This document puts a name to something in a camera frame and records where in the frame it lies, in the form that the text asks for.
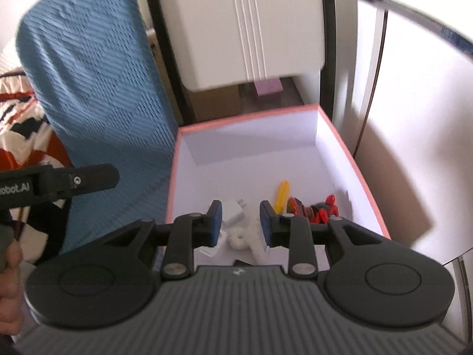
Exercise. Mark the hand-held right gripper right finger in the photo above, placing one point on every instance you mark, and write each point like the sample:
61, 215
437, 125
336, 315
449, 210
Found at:
266, 225

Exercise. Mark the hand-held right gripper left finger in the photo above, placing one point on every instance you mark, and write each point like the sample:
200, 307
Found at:
216, 225

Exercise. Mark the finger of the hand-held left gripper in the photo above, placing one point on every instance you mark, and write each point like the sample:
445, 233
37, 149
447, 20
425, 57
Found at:
85, 181

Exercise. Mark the white charger plug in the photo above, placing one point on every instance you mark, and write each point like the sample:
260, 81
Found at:
234, 212

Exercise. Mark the white plastic figure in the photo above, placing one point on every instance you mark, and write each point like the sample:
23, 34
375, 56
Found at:
245, 242

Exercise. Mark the yellow screwdriver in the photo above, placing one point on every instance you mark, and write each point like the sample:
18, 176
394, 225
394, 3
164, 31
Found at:
281, 196

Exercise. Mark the red black toy figure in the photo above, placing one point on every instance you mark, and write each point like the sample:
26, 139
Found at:
314, 210

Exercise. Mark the pink cardboard box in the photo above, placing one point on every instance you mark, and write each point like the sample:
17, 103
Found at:
258, 155

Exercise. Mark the person's left hand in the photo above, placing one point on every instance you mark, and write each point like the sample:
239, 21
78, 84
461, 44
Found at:
13, 281

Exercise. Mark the red white black striped blanket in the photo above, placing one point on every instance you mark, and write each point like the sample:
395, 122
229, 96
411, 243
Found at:
22, 129

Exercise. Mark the blue textured seat cover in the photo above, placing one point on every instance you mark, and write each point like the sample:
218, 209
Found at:
92, 81

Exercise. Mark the pink flat card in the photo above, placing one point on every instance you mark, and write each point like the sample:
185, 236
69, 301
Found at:
268, 86

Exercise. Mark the beige folding chair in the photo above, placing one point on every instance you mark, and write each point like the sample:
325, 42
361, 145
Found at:
168, 44

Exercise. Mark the black metal rail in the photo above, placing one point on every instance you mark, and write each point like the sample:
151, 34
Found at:
406, 11

